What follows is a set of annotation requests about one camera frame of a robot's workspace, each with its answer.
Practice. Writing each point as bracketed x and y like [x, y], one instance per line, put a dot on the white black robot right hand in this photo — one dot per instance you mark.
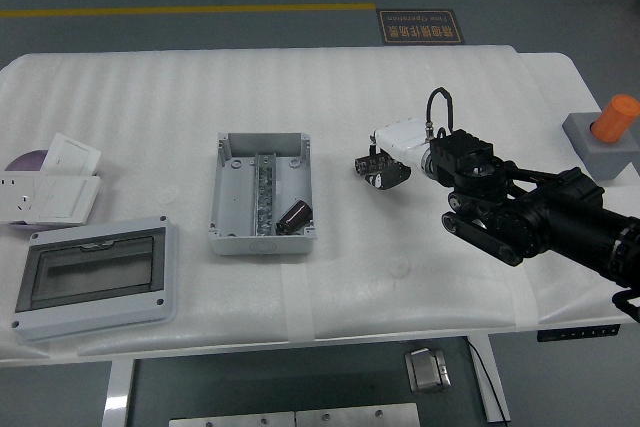
[402, 139]

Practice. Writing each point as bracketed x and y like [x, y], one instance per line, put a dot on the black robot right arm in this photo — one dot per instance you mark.
[525, 207]

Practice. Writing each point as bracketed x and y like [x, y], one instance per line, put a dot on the open grey plastic box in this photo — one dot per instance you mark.
[235, 207]

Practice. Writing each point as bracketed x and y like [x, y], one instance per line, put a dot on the white foam mat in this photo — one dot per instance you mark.
[300, 97]

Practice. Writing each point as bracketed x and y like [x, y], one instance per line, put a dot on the black floor sign orange text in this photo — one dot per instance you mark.
[420, 27]

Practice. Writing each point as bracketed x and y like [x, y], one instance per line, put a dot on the grey block holder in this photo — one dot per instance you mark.
[605, 157]

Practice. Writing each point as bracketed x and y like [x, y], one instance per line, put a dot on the orange cylinder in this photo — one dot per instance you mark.
[614, 119]

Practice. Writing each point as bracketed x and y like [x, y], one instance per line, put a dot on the white table leg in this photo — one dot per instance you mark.
[495, 377]
[117, 392]

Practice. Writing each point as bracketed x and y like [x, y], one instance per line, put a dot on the black table control panel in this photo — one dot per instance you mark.
[577, 333]

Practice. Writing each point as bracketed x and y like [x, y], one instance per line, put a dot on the grey lid with clear window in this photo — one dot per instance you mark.
[95, 272]

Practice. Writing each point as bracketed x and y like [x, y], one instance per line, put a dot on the purple disc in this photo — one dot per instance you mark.
[27, 161]

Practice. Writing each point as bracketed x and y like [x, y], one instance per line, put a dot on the white socket panel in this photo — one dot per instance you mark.
[15, 197]

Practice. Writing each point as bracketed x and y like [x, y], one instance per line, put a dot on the metal rail in grey box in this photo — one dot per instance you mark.
[265, 187]

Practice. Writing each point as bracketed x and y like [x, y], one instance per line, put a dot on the grey metal base plate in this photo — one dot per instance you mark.
[230, 420]
[357, 416]

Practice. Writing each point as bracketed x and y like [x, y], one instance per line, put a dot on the white switch plate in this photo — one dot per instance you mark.
[70, 154]

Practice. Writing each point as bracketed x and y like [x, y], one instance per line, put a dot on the white switch panel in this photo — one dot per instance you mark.
[65, 199]

